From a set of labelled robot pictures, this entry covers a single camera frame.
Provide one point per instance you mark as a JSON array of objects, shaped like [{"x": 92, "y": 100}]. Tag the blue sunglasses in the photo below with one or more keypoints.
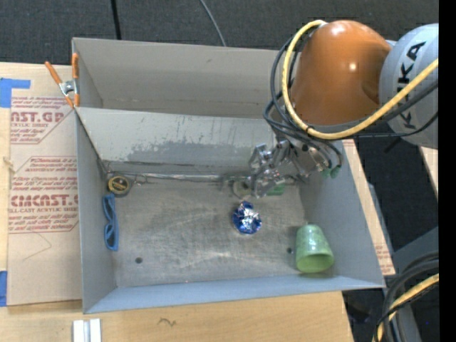
[{"x": 111, "y": 223}]

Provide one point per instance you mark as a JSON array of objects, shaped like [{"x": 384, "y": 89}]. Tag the brown cardboard board red print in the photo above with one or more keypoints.
[{"x": 42, "y": 262}]

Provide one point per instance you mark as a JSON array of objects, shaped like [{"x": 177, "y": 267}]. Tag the shiny blue foil ball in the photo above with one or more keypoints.
[{"x": 247, "y": 218}]

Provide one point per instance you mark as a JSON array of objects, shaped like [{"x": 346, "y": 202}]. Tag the grey metal bin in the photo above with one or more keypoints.
[{"x": 185, "y": 241}]

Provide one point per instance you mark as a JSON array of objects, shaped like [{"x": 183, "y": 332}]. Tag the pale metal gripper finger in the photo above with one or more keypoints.
[
  {"x": 261, "y": 157},
  {"x": 265, "y": 185}
]

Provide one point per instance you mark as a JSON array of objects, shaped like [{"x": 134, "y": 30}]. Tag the clear round glass thing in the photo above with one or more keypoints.
[{"x": 240, "y": 189}]

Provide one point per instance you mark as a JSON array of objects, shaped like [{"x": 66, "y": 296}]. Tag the pale green cup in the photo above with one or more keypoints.
[{"x": 313, "y": 248}]

